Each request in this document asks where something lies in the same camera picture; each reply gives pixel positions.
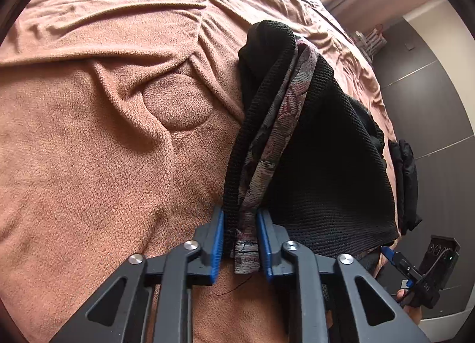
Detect white pink container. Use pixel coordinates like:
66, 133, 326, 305
354, 23, 387, 60

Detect brown blanket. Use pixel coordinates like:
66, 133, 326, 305
0, 0, 399, 343

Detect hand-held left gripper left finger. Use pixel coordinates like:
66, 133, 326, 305
48, 206, 225, 343

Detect paisley patterned pants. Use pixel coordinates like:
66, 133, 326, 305
232, 37, 320, 275

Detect folded black clothes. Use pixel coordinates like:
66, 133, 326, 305
388, 138, 424, 234

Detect person's right hand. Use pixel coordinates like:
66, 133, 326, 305
394, 288, 424, 326

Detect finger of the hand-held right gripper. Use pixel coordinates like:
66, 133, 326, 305
380, 246, 413, 274

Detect black pants with white logo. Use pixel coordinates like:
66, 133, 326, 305
223, 20, 399, 258

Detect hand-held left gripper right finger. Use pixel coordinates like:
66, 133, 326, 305
256, 207, 433, 343

